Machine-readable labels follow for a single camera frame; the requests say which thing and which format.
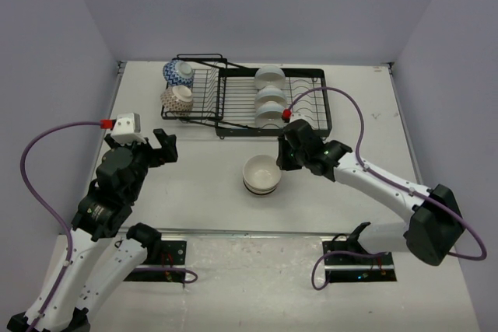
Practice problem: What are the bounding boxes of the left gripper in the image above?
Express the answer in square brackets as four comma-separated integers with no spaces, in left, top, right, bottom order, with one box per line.
[106,128,177,201]

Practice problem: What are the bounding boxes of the beige bowl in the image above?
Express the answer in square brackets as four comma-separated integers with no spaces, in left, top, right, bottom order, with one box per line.
[243,180,279,193]
[242,155,282,188]

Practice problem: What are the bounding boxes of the light blue bowl front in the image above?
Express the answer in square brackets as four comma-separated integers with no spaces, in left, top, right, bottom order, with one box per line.
[254,101,285,129]

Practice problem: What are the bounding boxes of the light blue bowl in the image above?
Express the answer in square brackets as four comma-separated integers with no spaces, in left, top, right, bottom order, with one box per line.
[254,101,285,129]
[254,85,287,108]
[254,65,286,90]

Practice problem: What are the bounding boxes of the beige bowl front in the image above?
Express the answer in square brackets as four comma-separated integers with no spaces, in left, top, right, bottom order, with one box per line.
[243,180,279,193]

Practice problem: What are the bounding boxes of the black bowl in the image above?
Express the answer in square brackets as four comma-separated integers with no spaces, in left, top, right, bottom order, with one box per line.
[249,190,275,197]

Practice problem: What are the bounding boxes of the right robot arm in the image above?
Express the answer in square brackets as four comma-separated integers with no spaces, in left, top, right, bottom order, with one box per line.
[277,119,465,266]

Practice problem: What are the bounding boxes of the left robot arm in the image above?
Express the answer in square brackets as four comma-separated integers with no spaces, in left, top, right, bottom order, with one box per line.
[7,129,178,331]

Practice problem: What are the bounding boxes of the brown floral patterned bowl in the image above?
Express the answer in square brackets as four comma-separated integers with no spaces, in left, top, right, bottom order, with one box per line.
[160,85,194,117]

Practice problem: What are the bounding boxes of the blue zigzag patterned bowl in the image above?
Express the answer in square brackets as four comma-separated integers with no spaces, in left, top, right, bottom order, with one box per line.
[162,59,195,89]

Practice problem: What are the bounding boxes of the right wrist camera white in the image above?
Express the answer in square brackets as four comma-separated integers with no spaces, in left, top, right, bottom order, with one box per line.
[282,109,312,124]

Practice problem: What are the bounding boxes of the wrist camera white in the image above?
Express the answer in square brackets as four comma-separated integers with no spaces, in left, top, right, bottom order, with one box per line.
[282,109,312,124]
[110,113,145,145]

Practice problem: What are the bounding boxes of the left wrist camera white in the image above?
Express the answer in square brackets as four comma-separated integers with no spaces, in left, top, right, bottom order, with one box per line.
[110,113,145,145]

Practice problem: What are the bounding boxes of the black wire dish rack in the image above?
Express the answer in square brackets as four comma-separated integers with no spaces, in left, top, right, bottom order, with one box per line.
[161,54,332,139]

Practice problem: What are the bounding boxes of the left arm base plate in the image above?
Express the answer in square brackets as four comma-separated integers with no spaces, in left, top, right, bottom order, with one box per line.
[125,240,187,283]

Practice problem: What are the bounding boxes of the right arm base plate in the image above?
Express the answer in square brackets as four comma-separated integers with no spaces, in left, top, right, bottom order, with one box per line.
[322,235,397,284]

